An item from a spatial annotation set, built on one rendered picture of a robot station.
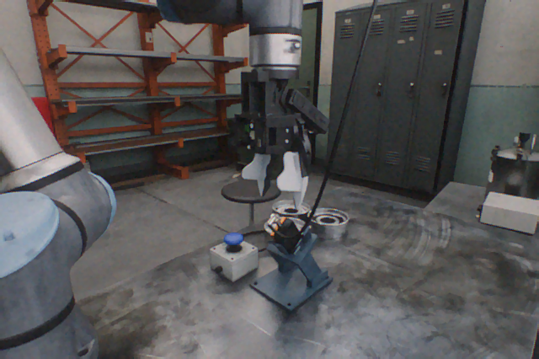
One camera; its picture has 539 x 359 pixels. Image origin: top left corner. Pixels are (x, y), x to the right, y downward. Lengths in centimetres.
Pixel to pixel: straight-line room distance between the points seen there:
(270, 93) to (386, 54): 317
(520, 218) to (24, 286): 131
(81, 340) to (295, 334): 30
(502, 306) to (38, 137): 79
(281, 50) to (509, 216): 106
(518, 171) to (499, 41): 244
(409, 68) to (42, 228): 333
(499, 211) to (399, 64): 242
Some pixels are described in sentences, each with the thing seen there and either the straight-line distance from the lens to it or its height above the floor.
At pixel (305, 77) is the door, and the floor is 122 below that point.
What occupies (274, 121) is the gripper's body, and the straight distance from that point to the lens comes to 45.
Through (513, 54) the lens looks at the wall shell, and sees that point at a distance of 383.
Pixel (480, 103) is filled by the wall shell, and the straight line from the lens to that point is 385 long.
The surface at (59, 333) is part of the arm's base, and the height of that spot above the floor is 87.
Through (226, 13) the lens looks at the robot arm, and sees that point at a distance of 48.
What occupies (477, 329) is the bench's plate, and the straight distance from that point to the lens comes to 65.
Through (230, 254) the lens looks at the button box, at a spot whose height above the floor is 85.
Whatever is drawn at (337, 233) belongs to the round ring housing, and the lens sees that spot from 81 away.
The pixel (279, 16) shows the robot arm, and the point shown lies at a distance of 47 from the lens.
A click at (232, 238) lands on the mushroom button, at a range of 65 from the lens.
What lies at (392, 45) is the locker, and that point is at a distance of 360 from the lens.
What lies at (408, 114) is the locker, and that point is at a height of 85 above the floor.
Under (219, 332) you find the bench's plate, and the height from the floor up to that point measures 80.
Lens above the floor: 117
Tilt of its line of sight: 17 degrees down
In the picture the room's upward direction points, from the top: straight up
